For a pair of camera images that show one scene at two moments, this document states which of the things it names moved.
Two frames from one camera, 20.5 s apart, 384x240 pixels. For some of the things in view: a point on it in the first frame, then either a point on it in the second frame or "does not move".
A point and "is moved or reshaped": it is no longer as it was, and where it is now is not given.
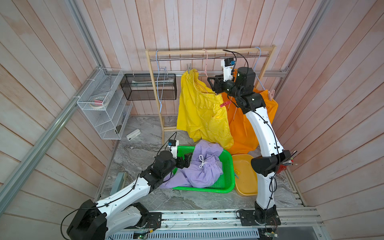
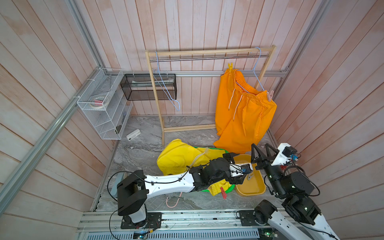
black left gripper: (186, 161) → (235, 180)
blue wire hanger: (255, 65) does not move
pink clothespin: (271, 95) does not move
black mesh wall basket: (138, 86) does not move
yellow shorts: (200, 116) → (178, 156)
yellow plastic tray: (245, 176) does not move
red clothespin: (226, 103) → (223, 193)
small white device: (133, 134) does not move
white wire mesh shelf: (103, 104) does not move
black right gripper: (219, 85) → (264, 166)
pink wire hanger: (206, 59) → (177, 203)
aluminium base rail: (296, 224) does not move
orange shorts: (244, 139) does not move
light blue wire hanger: (165, 68) is moved or reshaped
